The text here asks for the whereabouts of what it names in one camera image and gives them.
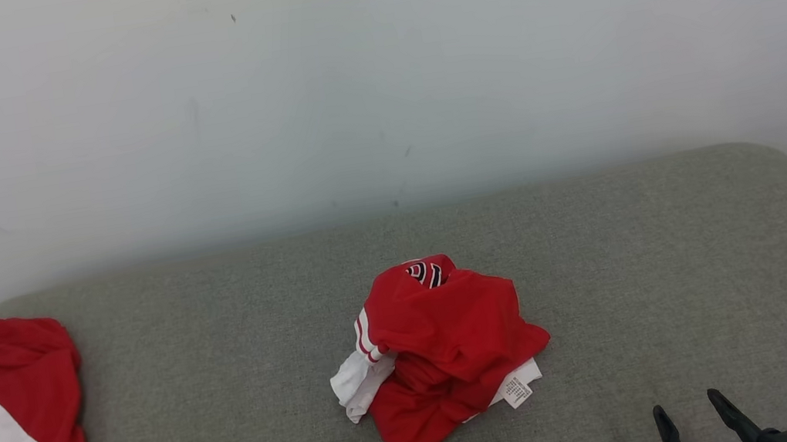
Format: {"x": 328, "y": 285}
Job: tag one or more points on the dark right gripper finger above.
{"x": 735, "y": 416}
{"x": 671, "y": 437}

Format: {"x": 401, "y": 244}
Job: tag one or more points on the red jersey with white trim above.
{"x": 450, "y": 337}

